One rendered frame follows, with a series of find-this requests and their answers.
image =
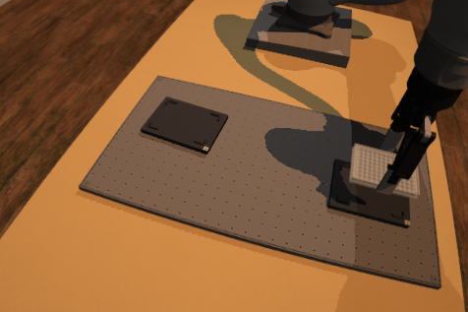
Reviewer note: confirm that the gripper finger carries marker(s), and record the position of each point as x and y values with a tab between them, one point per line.
395	132
412	148

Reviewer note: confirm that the brown speckled flat base plate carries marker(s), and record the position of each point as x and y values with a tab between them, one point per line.
265	181

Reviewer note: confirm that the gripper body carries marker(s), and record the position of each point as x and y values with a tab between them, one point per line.
429	97

